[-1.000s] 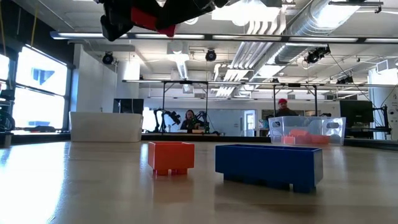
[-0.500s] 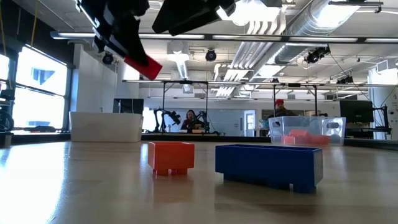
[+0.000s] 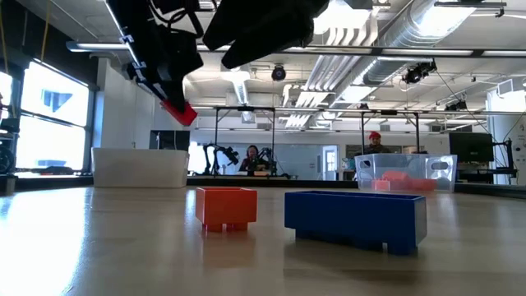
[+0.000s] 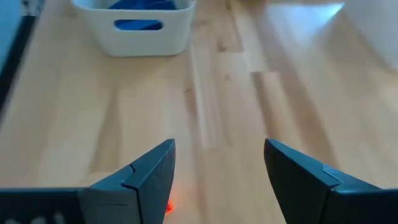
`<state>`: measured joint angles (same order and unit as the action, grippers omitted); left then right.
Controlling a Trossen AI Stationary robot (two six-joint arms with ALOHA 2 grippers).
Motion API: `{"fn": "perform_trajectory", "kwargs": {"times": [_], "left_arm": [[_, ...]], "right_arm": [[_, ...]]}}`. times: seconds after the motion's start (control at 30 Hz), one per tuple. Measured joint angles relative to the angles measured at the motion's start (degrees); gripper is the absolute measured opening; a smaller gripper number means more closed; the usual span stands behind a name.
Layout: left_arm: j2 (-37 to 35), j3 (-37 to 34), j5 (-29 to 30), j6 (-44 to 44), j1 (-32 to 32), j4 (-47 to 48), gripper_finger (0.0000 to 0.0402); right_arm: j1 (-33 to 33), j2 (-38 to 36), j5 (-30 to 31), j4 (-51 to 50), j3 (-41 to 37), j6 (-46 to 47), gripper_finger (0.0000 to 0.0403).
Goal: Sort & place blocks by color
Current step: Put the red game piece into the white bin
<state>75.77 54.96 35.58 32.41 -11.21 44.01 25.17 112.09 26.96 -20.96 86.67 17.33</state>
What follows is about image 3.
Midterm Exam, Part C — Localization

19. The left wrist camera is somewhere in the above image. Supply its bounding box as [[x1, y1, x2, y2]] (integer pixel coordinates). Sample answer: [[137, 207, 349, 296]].
[[126, 60, 145, 82]]

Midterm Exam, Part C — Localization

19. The long blue toy block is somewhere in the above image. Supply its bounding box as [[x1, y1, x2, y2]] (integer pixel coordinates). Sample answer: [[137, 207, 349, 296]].
[[284, 190, 428, 257]]

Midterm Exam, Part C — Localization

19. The narrow bright window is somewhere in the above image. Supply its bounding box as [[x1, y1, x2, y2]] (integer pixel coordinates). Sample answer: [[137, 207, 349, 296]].
[[0, 70, 13, 120]]

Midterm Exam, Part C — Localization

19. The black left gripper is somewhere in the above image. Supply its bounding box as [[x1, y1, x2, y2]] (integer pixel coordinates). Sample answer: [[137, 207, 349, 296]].
[[122, 28, 205, 113]]

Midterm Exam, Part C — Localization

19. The clear plastic bin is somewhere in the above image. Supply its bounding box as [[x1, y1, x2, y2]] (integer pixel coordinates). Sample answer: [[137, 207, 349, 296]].
[[354, 154, 459, 193]]

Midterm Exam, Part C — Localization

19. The black computer monitor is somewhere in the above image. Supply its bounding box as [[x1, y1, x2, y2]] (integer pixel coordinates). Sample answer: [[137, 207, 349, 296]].
[[448, 131, 495, 164]]

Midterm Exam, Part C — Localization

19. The person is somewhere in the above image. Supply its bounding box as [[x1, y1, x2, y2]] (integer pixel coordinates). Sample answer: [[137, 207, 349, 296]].
[[361, 131, 391, 156], [238, 144, 264, 172]]

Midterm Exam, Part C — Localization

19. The yellow hanging cable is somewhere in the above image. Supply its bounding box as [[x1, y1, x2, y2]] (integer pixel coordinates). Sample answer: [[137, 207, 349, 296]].
[[39, 0, 51, 62], [0, 0, 9, 75]]

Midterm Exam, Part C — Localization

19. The overhead light bar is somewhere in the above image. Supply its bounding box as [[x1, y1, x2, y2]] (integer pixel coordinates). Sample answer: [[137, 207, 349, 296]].
[[65, 40, 526, 58]]

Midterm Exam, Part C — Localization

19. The white door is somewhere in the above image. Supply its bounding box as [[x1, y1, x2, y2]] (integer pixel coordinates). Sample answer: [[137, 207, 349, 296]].
[[322, 145, 339, 181]]

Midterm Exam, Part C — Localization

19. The black table edge rail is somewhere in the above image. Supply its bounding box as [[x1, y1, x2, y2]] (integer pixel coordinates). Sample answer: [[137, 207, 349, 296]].
[[0, 174, 526, 194]]

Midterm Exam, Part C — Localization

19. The round black ceiling camera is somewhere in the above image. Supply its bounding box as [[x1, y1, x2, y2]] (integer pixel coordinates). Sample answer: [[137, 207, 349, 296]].
[[270, 64, 288, 82]]

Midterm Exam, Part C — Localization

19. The white plastic bin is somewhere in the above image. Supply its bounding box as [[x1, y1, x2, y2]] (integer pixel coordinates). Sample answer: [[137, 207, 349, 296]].
[[92, 146, 191, 189]]

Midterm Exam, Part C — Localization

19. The white ceiling duct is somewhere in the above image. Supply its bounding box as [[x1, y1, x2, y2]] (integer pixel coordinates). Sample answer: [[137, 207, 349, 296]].
[[219, 67, 252, 124]]

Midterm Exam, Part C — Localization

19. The large bright window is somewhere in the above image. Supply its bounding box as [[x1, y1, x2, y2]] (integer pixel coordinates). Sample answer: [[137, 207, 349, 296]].
[[15, 60, 90, 173]]

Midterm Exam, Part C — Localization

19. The white ceiling light fixture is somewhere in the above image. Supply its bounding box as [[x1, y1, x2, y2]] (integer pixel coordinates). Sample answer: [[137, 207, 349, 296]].
[[314, 0, 373, 36]]

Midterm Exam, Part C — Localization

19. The black equipment by window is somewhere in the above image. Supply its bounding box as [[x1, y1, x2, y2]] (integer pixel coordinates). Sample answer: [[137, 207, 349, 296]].
[[0, 117, 20, 197]]

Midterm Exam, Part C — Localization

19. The black ceiling spotlight cluster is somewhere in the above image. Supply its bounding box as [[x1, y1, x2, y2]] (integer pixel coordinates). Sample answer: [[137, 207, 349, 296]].
[[401, 60, 438, 86]]

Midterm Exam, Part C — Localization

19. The silver ventilation duct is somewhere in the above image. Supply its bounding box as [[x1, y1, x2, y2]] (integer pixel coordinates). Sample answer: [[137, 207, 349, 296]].
[[361, 0, 478, 86]]

